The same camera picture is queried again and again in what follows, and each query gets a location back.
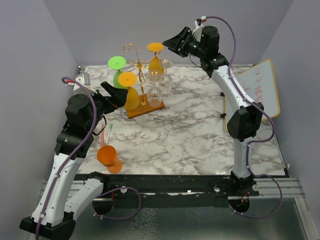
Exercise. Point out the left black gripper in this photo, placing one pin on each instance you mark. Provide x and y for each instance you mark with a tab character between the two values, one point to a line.
117	98

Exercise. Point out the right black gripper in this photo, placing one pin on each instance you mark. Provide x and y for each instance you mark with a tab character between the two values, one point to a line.
186	35

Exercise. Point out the yellow plastic glass back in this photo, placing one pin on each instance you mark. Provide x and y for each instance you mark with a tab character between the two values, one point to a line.
128	79

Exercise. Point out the yellow plastic glass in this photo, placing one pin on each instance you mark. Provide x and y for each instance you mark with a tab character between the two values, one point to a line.
128	79
156	48

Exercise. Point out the yellow plastic glass front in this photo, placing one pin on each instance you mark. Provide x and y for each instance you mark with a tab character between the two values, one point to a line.
156	48

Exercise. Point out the green plastic wine glass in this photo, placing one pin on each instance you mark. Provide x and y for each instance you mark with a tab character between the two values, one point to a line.
117	63

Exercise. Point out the clear wine glass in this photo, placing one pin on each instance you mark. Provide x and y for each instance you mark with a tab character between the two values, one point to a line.
165	82
154	94

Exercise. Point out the orange plastic wine glass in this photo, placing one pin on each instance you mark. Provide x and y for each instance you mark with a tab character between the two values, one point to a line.
108	157

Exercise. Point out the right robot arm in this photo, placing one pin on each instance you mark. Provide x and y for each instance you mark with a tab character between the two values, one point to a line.
245	121

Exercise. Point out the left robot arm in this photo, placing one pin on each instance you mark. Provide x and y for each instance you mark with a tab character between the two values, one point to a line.
56	214

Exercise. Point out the white green pen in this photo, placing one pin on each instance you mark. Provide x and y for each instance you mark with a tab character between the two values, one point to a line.
108	134

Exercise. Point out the pink pen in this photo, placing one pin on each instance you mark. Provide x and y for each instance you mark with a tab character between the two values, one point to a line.
102	135

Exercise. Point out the small whiteboard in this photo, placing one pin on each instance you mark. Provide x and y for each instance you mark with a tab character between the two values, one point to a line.
259	82

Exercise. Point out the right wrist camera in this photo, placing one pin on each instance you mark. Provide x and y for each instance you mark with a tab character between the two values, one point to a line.
199	25

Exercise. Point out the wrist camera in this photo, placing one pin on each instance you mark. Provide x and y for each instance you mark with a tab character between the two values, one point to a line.
199	25
85	81

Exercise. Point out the gold wire glass rack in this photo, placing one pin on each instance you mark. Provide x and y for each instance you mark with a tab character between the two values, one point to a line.
140	67

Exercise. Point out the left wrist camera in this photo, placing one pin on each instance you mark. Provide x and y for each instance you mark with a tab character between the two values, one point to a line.
85	81

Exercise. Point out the black metal base frame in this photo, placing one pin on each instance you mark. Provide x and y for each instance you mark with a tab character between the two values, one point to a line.
177	191

